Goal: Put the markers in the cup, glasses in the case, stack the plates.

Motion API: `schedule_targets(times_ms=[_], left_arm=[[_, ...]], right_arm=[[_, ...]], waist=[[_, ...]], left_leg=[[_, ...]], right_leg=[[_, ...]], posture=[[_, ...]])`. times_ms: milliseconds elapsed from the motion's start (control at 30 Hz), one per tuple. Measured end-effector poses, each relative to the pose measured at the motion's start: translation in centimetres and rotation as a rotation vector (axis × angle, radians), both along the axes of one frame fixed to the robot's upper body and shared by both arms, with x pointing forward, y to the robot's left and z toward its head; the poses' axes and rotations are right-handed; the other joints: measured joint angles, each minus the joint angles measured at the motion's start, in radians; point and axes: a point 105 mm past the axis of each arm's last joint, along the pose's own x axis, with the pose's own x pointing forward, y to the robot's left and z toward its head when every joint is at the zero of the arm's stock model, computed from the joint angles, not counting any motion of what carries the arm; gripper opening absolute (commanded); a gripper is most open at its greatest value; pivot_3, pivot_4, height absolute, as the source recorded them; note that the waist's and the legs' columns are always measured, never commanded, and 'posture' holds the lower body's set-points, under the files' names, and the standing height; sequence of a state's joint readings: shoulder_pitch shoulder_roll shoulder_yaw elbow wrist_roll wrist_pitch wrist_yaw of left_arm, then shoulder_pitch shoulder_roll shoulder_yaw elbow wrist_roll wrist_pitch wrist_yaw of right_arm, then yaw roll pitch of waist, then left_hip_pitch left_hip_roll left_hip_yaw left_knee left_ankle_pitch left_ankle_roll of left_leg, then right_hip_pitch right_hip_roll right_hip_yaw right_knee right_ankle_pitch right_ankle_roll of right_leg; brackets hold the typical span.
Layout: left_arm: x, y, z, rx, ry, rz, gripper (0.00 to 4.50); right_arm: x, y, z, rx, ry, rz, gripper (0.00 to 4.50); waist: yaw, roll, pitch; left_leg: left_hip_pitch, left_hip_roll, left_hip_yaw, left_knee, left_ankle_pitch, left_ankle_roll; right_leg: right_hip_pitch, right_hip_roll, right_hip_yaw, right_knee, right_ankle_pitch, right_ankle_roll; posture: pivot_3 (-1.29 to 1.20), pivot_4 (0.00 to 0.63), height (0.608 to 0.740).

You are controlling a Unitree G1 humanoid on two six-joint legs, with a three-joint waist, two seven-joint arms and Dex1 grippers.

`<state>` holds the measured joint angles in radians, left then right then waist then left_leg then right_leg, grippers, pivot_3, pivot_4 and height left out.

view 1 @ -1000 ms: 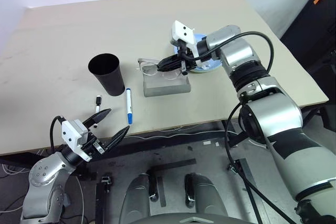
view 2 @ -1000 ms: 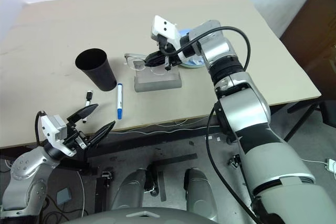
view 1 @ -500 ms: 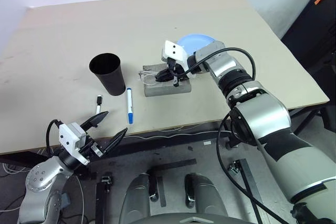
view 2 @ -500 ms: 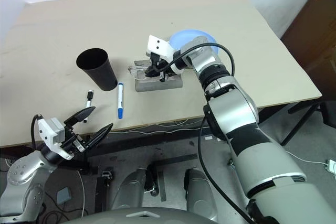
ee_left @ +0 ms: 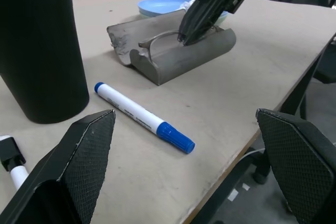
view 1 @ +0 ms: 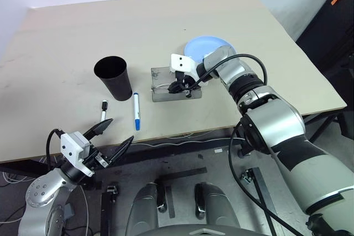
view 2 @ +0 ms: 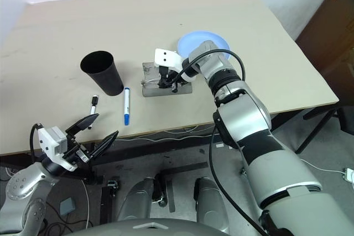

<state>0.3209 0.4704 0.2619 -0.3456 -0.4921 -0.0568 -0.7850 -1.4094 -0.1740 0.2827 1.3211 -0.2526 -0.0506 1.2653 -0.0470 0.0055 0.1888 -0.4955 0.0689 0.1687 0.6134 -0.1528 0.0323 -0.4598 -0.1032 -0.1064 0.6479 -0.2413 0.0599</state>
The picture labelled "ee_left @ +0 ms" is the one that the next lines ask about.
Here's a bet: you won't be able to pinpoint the black capped white marker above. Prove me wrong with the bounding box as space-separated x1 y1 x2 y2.
0 135 29 190

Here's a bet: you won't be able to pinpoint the black plastic cup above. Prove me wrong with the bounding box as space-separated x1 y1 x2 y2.
0 0 90 124

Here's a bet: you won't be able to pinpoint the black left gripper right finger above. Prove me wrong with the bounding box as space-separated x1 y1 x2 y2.
256 108 336 224

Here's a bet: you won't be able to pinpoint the crumpled white wrapper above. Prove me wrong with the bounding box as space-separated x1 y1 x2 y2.
181 0 197 10

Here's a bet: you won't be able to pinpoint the grey glasses case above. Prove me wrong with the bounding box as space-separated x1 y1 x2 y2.
106 8 237 87

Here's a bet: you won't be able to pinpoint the blue capped white marker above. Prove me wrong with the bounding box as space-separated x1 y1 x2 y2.
94 81 196 155

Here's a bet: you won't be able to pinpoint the light blue plate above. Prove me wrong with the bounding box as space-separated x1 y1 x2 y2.
138 0 195 17

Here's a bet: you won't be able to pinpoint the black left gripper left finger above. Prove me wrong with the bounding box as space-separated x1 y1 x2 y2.
0 109 116 224

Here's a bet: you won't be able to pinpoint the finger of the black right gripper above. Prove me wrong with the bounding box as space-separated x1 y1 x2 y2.
178 0 221 44
184 0 247 47

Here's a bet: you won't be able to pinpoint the thin framed glasses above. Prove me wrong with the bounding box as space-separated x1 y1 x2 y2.
137 24 224 60

